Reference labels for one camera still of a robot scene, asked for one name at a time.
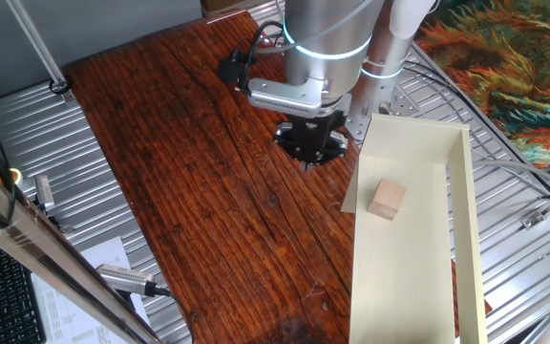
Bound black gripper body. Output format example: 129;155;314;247
292;110;348;163

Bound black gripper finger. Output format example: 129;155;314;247
273;121;317;172
320;131;351;166

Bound small wooden cube block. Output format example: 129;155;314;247
367;179;408;222

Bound cream wooden shelf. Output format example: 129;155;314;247
340;113;489;344

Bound brown wood-grain board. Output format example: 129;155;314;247
62;9;494;344

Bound colourful painted cloth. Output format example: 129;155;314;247
415;0;550;169

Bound printed paper sheet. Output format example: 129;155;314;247
30;236;152;344

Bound black keyboard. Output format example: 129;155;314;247
0;227;47;344

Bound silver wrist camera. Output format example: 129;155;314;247
244;75;331;119

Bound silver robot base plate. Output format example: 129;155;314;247
344;78;422;142

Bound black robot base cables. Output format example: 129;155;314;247
401;59;550;197

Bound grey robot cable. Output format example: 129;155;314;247
470;157;550;211

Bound black exterior camera cable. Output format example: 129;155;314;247
153;285;196;344

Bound silver ribbed exterior camera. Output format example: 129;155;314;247
95;264;159;298

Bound small silver bracket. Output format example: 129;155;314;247
33;174;56;212

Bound metal frame beam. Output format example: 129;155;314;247
0;138;164;344

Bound aluminium frame pole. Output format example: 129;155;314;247
5;0;78;104

